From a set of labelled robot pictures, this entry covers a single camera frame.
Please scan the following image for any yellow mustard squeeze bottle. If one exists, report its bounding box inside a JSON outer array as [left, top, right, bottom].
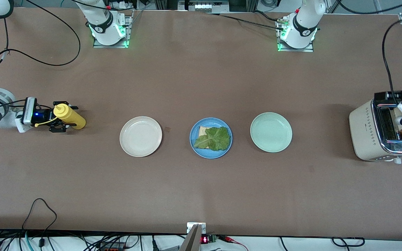
[[35, 103, 87, 130]]

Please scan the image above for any green lettuce leaf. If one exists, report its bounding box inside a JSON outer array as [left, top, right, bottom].
[[193, 127, 231, 152]]

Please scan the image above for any beige plate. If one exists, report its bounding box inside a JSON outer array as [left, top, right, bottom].
[[119, 116, 163, 158]]

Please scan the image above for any pale green plate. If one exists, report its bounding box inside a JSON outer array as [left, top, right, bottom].
[[250, 112, 293, 153]]

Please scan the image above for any blue plate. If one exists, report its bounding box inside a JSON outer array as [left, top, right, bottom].
[[189, 117, 233, 159]]

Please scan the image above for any cream and chrome toaster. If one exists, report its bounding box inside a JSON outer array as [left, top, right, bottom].
[[349, 99, 402, 164]]

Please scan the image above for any lit power unit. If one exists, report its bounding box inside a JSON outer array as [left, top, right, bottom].
[[177, 0, 230, 13]]

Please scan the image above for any red clip lead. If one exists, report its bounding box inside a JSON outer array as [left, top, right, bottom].
[[218, 235, 250, 251]]

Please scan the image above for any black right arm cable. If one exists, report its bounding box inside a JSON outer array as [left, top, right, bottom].
[[0, 0, 81, 105]]

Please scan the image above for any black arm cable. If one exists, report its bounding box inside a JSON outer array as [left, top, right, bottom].
[[0, 0, 81, 105], [381, 17, 402, 103]]

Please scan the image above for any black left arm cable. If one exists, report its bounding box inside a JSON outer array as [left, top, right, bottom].
[[381, 17, 402, 103]]

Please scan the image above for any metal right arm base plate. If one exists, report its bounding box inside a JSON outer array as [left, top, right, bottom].
[[93, 10, 133, 48]]

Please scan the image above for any black looped cable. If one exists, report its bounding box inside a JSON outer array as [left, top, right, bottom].
[[21, 198, 58, 244]]

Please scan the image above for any teal cable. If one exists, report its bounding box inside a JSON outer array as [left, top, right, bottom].
[[24, 231, 35, 251]]

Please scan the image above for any black flat loop cable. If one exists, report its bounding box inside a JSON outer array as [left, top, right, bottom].
[[331, 237, 365, 247]]

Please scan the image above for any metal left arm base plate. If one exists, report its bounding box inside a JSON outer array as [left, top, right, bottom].
[[276, 17, 315, 53]]

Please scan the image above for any white metal clamp bracket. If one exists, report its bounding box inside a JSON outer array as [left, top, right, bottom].
[[187, 222, 207, 234]]

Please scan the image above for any grey metal camera pole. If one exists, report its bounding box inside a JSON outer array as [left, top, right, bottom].
[[179, 224, 203, 251]]

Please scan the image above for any black cable across table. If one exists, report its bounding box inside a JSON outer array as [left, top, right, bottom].
[[206, 10, 287, 30]]

